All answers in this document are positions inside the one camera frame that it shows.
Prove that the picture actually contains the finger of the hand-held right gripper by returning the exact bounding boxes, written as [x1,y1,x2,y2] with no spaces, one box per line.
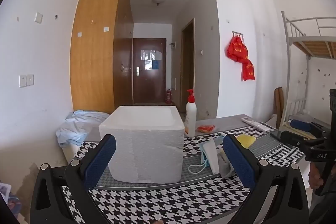
[280,130,326,149]
[289,119,330,136]

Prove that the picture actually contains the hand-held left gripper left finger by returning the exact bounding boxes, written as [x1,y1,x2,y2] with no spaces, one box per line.
[30,134,117,224]

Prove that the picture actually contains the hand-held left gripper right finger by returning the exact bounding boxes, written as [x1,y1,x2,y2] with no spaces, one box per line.
[223,134,310,224]

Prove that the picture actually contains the blue face mask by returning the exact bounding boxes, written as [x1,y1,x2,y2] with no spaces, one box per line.
[188,140,220,176]

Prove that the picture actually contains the white foam box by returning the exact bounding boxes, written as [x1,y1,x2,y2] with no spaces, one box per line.
[99,105,185,184]

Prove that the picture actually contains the person's right hand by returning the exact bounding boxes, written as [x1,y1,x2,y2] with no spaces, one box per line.
[308,161,325,190]

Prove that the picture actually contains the yellow sponge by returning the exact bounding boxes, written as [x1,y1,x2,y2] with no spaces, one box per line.
[237,134,257,149]

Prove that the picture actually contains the wooden sticks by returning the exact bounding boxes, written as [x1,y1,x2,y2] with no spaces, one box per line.
[274,87,285,130]

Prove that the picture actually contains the white remote control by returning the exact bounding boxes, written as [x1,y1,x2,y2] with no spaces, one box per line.
[241,117,270,132]

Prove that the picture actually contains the light blue bedsheet pile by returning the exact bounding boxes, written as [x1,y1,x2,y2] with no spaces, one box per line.
[56,109,111,147]

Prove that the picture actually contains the orange snack packet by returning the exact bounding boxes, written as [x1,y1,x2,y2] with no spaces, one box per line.
[197,124,216,133]

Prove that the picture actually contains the white lotion bottle red pump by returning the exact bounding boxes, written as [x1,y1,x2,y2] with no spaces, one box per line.
[184,89,197,138]

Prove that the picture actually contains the houndstooth blanket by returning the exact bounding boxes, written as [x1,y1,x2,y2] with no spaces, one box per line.
[62,114,310,224]

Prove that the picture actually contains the white metal bunk bed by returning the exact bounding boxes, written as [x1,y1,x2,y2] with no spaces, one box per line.
[281,11,336,135]

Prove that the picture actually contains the red plastic bag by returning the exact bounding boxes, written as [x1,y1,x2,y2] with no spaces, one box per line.
[226,35,249,63]
[241,59,256,82]

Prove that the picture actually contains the brown entrance door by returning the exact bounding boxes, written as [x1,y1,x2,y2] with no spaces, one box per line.
[133,38,167,105]

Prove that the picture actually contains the colourful printed cloth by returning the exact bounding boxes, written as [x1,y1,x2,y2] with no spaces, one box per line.
[0,182,21,215]

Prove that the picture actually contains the wooden wardrobe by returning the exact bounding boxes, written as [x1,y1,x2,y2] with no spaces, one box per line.
[70,0,134,115]

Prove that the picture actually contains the wooden side door frame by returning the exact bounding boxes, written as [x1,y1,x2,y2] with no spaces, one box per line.
[181,18,196,114]

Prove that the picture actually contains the double wall socket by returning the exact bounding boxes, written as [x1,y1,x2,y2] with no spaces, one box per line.
[18,73,34,88]

